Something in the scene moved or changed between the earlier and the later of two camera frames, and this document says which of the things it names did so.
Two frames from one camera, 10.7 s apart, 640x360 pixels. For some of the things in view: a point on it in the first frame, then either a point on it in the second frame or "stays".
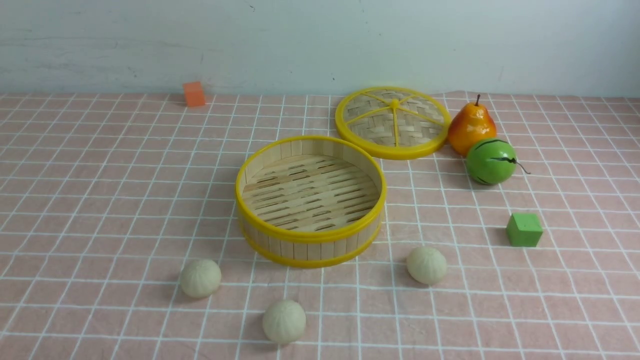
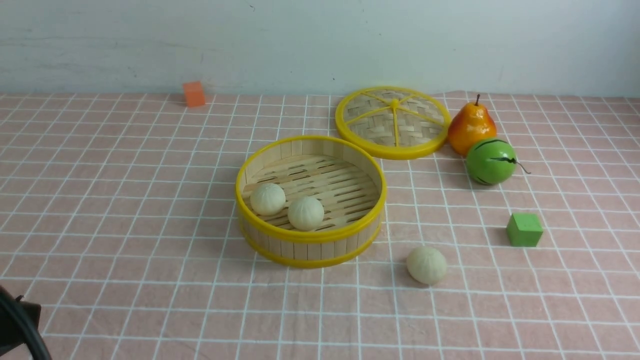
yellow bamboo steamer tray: [309, 201] stays
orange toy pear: [472, 124] stays
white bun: [200, 278] → [268, 199]
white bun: [283, 321] → [305, 213]
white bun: [426, 265] stays
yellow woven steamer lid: [392, 122] stays
